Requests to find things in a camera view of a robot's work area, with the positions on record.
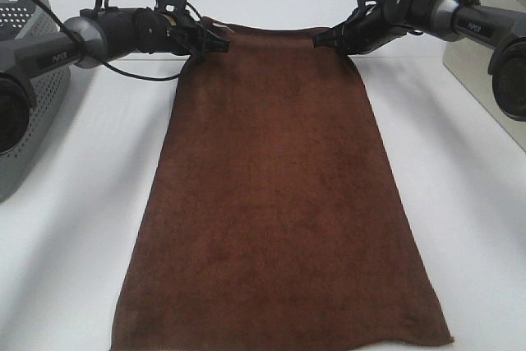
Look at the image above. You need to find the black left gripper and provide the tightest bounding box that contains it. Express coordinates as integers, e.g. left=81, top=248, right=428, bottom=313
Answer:
left=133, top=8, right=229, bottom=62

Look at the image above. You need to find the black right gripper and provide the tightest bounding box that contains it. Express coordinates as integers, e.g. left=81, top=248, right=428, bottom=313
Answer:
left=312, top=5, right=405, bottom=57

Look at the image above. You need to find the brown towel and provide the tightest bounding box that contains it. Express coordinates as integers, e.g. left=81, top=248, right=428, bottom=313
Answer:
left=111, top=20, right=453, bottom=350

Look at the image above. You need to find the black robot arm, right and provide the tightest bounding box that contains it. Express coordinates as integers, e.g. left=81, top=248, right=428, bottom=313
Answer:
left=312, top=0, right=525, bottom=122

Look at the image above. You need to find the black robot arm, left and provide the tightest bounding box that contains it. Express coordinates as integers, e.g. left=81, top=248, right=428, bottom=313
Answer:
left=1, top=7, right=229, bottom=153

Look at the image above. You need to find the beige storage box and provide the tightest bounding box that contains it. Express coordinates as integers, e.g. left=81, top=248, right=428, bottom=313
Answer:
left=441, top=0, right=526, bottom=152

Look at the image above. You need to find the grey perforated plastic basket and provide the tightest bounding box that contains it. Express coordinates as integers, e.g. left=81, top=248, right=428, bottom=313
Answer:
left=1, top=0, right=71, bottom=201

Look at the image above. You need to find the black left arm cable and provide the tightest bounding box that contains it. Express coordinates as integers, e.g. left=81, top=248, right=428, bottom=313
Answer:
left=0, top=0, right=206, bottom=82

